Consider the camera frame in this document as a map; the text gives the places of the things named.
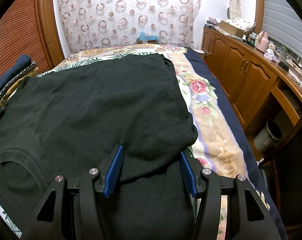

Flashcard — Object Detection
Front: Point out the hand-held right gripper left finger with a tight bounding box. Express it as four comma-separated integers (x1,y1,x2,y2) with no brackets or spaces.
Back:
22,144,125,240

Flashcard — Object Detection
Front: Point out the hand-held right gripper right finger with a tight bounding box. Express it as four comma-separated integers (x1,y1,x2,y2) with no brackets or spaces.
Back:
180,151,282,240

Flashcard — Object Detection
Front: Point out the black printed t-shirt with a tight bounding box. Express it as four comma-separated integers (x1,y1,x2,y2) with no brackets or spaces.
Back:
0,52,199,240

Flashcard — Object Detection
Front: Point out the floral blanket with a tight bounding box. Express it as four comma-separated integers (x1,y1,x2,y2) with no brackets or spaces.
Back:
38,44,272,240

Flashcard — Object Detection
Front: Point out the navy bed sheet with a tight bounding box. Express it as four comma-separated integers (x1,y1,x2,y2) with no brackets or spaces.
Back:
185,47,288,240

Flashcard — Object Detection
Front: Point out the grey trash bin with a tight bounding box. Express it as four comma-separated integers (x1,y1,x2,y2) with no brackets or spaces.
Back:
254,119,283,152

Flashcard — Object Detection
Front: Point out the wooden sideboard cabinet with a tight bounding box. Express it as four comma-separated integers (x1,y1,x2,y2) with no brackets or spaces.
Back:
201,26,302,130

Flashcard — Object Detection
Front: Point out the yellow floral folded garment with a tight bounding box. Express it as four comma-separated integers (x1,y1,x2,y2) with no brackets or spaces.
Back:
6,67,40,98

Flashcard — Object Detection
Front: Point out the dark circle-print folded garment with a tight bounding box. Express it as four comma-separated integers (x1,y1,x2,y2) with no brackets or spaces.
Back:
0,61,39,112

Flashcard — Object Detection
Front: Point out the blue plastic bag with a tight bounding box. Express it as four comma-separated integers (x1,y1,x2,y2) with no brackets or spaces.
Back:
138,32,159,42

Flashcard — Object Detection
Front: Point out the navy blue garment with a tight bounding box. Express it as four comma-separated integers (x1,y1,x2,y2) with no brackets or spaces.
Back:
0,54,32,100

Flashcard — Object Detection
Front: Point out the lilac tissue box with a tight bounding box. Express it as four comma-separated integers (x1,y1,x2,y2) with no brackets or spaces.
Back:
264,49,279,62

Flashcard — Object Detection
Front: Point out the group of small bottles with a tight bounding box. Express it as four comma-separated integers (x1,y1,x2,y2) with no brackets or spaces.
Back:
242,31,257,47

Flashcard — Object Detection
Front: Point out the open cardboard box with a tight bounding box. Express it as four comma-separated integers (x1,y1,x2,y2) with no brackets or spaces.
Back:
219,20,244,37

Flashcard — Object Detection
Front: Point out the clear plastic bottle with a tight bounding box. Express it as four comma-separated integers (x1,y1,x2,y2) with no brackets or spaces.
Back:
279,45,288,63

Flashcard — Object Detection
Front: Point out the pink thermos jug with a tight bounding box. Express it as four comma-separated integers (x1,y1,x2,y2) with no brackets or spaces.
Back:
256,30,270,52

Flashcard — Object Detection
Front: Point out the sheer circle-print curtain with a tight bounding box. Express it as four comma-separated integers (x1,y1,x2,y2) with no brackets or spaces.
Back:
53,0,203,53

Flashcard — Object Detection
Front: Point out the white floral cloth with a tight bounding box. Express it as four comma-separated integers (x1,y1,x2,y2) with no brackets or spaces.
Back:
221,17,257,29

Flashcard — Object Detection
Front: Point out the louvered wooden wardrobe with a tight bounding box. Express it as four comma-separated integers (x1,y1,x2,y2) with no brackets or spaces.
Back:
0,0,65,85

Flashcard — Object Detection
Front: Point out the grey window blind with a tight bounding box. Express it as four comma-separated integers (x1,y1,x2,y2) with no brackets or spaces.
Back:
262,0,302,60

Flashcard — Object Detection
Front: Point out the black cable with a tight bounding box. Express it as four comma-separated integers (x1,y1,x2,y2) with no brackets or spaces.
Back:
290,72,302,90

